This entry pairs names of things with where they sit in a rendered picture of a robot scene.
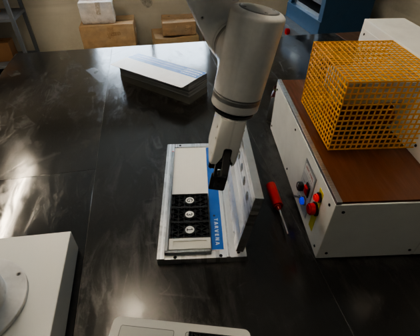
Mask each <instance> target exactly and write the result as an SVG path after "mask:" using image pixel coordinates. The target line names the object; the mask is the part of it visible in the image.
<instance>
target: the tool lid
mask: <svg viewBox="0 0 420 336"><path fill-rule="evenodd" d="M227 180H228V193H229V207H230V213H231V222H232V225H233V232H234V233H235V242H236V243H235V250H236V251H240V252H243V251H244V249H245V246H246V244H247V241H248V238H249V236H250V234H251V231H252V228H253V226H254V223H255V220H256V218H257V216H258V213H259V210H260V208H261V205H262V203H263V200H264V197H263V192H262V188H261V184H260V180H259V176H258V172H257V168H256V164H255V159H254V156H253V151H252V148H251V143H250V139H249V134H248V131H247V126H246V125H245V131H244V134H243V138H242V142H241V146H240V149H239V153H238V156H237V160H236V162H235V164H234V166H232V167H231V166H230V167H229V173H228V178H227Z"/></svg>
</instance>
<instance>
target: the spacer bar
mask: <svg viewBox="0 0 420 336"><path fill-rule="evenodd" d="M187 249H211V238H210V237H199V238H180V239H169V250H187Z"/></svg>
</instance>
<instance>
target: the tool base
mask: <svg viewBox="0 0 420 336"><path fill-rule="evenodd" d="M179 145H181V146H179ZM195 147H209V144H208V143H195V144H170V145H167V158H166V166H165V179H164V186H163V200H162V207H161V220H160V228H159V241H158V248H157V264H158V265H169V264H186V263H219V262H236V261H247V252H246V248H245V249H244V251H243V252H240V251H236V250H235V243H236V242H235V233H234V232H233V225H232V222H231V213H230V207H229V193H228V180H227V182H226V184H225V188H224V190H223V191H220V190H219V198H220V206H221V219H222V226H223V240H224V250H215V251H211V254H197V255H164V248H165V232H166V222H167V206H168V197H169V180H170V171H171V154H172V151H174V153H175V149H176V148H195ZM174 166H175V156H174ZM174 166H173V176H174ZM172 194H173V186H172ZM220 254H222V255H223V256H222V257H220V256H219V255H220ZM174 256H177V258H176V259H174V258H173V257H174Z"/></svg>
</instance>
